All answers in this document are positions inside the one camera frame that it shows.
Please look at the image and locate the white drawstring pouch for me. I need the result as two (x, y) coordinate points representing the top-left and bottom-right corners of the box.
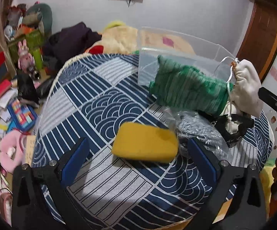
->
(213, 57), (264, 135)

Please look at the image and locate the black trimmed white bag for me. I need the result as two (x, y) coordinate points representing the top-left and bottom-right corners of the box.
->
(198, 111), (254, 146)

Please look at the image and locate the grey item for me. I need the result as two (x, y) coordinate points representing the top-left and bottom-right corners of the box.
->
(163, 107), (233, 163)

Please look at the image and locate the clear plastic storage bin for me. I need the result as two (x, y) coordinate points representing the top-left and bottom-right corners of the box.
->
(137, 26), (238, 86)

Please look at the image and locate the green knitted cloth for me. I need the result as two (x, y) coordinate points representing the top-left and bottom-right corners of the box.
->
(149, 55), (234, 116)

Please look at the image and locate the yellow sponge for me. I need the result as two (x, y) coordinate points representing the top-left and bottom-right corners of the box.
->
(111, 122), (179, 163)

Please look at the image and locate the pink plush slipper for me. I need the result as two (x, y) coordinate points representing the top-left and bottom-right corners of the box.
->
(0, 129), (27, 173)

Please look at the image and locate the brown wooden door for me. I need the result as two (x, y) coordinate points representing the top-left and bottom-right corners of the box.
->
(237, 0), (277, 81)

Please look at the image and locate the black plastic bag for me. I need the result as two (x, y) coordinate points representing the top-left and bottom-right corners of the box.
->
(17, 70), (55, 108)

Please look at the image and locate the pink rabbit figurine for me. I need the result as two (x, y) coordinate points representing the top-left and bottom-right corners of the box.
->
(18, 39), (35, 73)

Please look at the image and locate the green bottle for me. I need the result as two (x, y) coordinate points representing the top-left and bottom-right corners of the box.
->
(33, 48), (43, 70)

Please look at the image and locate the green cardboard box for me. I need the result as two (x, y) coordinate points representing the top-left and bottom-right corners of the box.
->
(8, 30), (45, 63)

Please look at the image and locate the dark purple clothing pile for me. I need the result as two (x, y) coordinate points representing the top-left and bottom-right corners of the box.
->
(42, 22), (102, 73)

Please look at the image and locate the beige patchwork blanket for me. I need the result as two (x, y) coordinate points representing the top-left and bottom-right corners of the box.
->
(85, 21), (195, 55)

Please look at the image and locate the green dinosaur plush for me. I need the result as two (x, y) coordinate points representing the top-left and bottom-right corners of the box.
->
(21, 3), (53, 36)

